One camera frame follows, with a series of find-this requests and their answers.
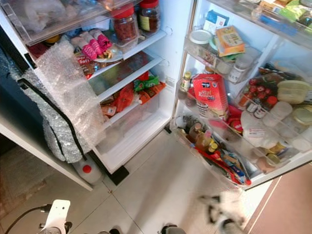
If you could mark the fridge door with shelves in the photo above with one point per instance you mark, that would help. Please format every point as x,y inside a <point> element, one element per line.
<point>280,51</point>

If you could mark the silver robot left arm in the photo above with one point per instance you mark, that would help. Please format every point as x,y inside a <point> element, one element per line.
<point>51,230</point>

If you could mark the black fridge white interior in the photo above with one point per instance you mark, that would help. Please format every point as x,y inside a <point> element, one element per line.
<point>175,63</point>

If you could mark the silver bubble foil bag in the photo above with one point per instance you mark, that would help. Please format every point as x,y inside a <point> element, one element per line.
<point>58,141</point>

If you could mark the patterned pebble floor mat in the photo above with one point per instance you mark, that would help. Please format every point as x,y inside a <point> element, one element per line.
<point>19,190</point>

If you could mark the brown bread pack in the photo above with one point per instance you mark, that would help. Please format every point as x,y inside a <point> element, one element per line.
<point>87,66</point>

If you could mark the white bottle red cap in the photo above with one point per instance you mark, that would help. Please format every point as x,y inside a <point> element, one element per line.
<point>87,170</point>

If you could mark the pink white wrapped pack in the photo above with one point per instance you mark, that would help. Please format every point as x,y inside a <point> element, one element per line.
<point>97,44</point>
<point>88,48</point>
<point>106,40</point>

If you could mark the white plate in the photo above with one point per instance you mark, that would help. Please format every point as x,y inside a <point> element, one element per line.
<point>112,54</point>

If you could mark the clear crisper drawer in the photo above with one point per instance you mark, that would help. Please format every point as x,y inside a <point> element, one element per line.
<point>131,122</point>

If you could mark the green food packet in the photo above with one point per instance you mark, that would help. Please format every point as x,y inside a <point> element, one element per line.
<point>146,82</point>

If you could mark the orange food packet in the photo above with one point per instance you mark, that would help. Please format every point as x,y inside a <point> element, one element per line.
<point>153,90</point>

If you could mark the red lid jar dark contents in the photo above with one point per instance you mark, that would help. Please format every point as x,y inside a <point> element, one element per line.
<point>148,18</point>

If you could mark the small yellow cap bottle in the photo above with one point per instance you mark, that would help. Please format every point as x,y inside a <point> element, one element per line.
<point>185,82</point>

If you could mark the amber oil bottle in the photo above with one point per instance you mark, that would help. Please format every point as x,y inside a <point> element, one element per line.
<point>205,141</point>

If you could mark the red self raising flour box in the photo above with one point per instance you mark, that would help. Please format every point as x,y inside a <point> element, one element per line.
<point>210,95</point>

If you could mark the white lid tub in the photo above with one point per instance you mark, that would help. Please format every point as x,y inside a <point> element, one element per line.
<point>200,36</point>

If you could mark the blue white box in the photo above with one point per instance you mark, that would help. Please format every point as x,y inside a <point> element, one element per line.
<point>215,20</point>

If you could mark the white labelled jar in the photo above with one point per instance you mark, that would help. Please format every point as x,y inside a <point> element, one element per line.
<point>238,73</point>

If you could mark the orange cardboard box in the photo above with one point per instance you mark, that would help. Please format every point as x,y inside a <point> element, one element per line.
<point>230,40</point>

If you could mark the white labelled plastic jug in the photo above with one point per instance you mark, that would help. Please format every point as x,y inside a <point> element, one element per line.
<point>261,130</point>

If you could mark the pale yellow tub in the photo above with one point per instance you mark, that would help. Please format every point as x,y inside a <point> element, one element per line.
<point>294,91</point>

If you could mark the pink brown cabinet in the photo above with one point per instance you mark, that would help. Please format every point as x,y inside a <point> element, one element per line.
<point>282,204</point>

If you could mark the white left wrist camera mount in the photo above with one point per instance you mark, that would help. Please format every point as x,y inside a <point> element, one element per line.
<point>58,215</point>

